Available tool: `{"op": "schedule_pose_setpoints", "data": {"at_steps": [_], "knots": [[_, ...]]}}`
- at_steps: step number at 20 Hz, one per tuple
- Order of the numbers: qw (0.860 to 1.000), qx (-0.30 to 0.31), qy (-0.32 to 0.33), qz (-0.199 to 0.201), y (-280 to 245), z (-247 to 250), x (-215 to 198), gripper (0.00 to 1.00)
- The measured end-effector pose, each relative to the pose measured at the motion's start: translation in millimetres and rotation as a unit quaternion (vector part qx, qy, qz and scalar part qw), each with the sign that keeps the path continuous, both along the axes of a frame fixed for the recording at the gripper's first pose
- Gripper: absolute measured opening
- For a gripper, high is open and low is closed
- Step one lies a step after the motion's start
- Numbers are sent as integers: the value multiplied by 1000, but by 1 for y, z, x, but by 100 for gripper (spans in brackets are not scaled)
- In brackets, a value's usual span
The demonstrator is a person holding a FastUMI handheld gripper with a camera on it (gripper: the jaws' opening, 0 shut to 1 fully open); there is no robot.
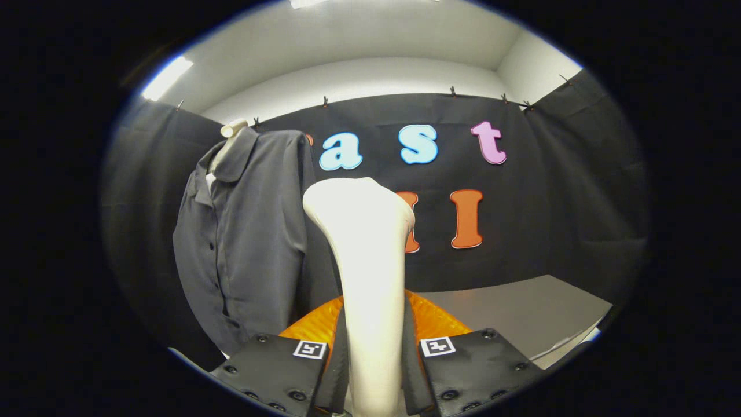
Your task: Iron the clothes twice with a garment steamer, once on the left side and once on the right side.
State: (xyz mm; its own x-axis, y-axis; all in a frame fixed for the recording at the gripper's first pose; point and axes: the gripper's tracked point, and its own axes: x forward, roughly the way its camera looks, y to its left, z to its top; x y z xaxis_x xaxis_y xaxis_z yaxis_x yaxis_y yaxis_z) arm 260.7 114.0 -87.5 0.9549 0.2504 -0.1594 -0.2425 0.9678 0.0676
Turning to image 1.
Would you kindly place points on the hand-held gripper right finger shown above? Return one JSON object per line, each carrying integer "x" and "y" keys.
{"x": 480, "y": 370}

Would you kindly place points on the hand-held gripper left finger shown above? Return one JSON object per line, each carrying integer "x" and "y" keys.
{"x": 272, "y": 370}

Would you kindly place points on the dark grey button shirt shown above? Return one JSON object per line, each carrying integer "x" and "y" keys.
{"x": 255, "y": 243}

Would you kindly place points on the white garment steamer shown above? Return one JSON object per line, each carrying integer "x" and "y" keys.
{"x": 370, "y": 278}

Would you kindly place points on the cream clothes hanger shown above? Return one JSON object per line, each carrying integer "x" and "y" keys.
{"x": 233, "y": 127}

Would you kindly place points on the grey cabinet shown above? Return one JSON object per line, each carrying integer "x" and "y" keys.
{"x": 521, "y": 307}

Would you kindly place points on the black backdrop cloth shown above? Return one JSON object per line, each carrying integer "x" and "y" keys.
{"x": 550, "y": 202}

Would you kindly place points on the narrow ceiling light strip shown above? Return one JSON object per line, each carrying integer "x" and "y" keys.
{"x": 167, "y": 78}

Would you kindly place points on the rectangular ceiling light panel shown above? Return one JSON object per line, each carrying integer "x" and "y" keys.
{"x": 305, "y": 2}

